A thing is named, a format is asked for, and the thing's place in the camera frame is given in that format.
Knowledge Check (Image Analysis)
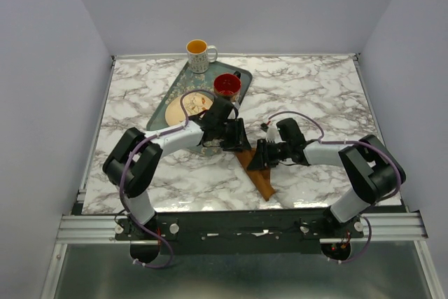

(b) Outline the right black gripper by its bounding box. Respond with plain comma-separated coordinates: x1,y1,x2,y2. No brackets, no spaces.
246,138,291,171

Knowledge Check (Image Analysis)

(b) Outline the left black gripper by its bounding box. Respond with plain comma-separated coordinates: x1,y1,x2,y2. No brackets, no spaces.
215,118,252,153

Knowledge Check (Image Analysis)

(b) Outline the brown cloth napkin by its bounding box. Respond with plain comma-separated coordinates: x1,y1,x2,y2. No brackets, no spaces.
234,148,275,201

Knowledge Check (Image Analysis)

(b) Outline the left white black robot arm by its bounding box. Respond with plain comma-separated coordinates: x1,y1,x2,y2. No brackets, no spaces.
102,97,251,239

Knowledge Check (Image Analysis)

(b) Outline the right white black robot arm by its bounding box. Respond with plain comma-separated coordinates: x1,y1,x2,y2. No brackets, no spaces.
247,118,406,237

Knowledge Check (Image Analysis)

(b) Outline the white mug yellow inside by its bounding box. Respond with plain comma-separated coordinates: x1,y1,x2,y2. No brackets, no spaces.
186,39,218,74

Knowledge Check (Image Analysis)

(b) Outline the red black mug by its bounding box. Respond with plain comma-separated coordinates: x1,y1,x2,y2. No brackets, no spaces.
213,71,242,103

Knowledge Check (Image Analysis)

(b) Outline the peach floral plate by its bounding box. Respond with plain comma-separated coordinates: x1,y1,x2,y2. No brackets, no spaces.
164,92,213,126

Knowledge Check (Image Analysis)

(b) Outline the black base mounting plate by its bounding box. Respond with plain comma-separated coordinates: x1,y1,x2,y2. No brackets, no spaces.
115,208,364,256

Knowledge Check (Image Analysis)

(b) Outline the green floral tray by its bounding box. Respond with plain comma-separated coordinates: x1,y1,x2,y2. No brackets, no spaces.
145,61,252,154

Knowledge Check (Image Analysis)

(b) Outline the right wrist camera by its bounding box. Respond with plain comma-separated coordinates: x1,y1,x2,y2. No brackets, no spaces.
260,122,278,142

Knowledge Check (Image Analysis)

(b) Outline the aluminium frame rail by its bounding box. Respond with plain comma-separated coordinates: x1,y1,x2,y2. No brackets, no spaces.
56,213,428,244

